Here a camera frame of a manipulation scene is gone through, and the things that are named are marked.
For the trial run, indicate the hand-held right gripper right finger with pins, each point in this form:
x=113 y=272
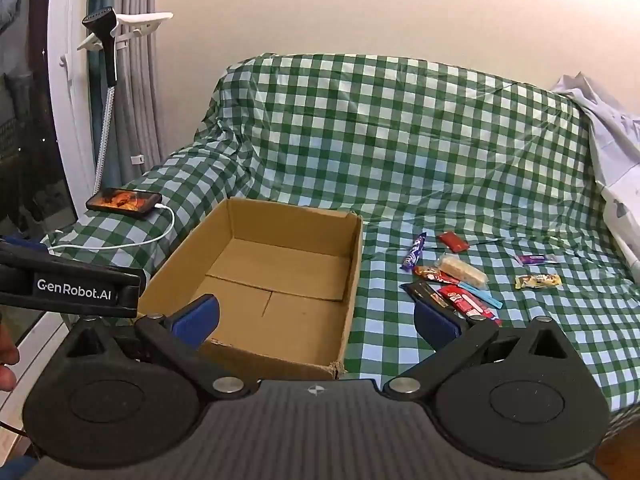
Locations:
x=435 y=325

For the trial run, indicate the person's left hand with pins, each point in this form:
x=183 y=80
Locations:
x=6 y=360

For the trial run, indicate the black garment steamer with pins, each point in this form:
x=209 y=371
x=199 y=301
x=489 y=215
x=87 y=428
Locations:
x=107 y=55

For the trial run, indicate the purple snack bar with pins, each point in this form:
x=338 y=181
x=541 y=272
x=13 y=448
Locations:
x=415 y=252

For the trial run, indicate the blue stick packet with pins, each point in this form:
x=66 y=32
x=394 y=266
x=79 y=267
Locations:
x=482 y=296

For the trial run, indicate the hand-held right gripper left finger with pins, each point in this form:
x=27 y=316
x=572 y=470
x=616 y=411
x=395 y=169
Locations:
x=197 y=322

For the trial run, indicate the white printed cloth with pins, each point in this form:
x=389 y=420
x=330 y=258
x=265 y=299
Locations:
x=615 y=150

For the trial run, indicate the red chocolate packet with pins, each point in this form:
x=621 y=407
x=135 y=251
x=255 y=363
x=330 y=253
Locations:
x=462 y=300

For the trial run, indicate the brown cardboard box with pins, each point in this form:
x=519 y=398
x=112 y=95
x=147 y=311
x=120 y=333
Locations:
x=280 y=270

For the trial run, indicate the orange and red snack packet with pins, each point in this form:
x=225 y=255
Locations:
x=427 y=274

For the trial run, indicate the small purple snack packet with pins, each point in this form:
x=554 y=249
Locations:
x=532 y=259

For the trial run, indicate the black steamer head on stand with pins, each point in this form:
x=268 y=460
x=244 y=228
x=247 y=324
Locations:
x=135 y=110

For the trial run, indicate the yellow snack packet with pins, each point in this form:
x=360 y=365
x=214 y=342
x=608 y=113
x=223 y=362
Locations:
x=537 y=281

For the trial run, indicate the green checked cloth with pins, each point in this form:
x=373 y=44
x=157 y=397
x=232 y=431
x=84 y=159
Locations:
x=400 y=160

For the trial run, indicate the black chocolate bar packet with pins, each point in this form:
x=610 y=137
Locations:
x=425 y=292

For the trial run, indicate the black smartphone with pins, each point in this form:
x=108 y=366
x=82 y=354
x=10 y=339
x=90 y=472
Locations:
x=122 y=200

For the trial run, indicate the white wall hanger rack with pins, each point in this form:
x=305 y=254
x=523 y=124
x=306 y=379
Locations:
x=145 y=20

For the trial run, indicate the white window frame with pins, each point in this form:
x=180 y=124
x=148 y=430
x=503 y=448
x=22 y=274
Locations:
x=70 y=135

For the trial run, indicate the beige wafer packet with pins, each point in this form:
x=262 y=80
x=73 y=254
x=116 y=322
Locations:
x=462 y=270

